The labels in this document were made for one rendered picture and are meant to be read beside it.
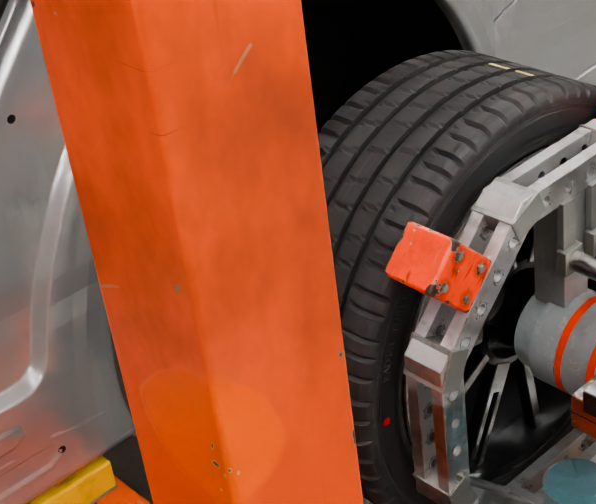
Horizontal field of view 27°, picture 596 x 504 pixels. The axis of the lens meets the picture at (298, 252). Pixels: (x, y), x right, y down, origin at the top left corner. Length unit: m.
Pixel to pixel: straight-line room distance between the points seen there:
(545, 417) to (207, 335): 0.97
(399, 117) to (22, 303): 0.54
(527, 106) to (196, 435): 0.67
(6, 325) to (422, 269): 0.55
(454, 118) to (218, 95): 0.64
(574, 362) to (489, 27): 0.66
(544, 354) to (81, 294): 0.61
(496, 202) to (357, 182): 0.18
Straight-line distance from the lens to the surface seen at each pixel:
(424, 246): 1.44
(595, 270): 1.59
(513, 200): 1.51
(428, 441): 1.61
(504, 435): 1.94
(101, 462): 1.82
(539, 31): 2.20
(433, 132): 1.58
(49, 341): 1.66
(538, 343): 1.68
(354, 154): 1.60
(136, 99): 0.98
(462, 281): 1.46
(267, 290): 1.10
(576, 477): 1.69
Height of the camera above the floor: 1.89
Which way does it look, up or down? 32 degrees down
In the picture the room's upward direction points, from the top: 8 degrees counter-clockwise
